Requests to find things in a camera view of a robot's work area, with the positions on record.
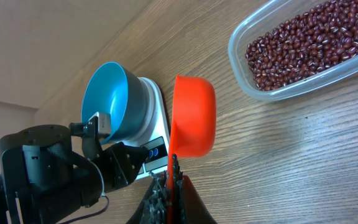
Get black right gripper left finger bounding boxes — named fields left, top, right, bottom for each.
left=127, top=172, right=170, bottom=224

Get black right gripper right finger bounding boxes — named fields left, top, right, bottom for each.
left=172, top=154, right=217, bottom=224

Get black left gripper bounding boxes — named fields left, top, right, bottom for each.
left=98, top=142, right=149, bottom=192

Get orange plastic measuring scoop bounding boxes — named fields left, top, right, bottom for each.
left=166, top=75, right=216, bottom=223

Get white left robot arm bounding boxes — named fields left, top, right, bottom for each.
left=0, top=123, right=149, bottom=223

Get white digital kitchen scale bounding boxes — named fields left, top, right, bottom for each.
left=121, top=77, right=170, bottom=180

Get teal blue bowl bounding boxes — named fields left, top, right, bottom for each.
left=81, top=62, right=147, bottom=144

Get clear plastic food container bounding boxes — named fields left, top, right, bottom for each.
left=228, top=0, right=358, bottom=101

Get red adzuki beans in container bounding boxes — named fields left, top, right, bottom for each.
left=245, top=0, right=358, bottom=91

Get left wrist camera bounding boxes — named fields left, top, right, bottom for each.
left=69, top=112, right=112, bottom=139

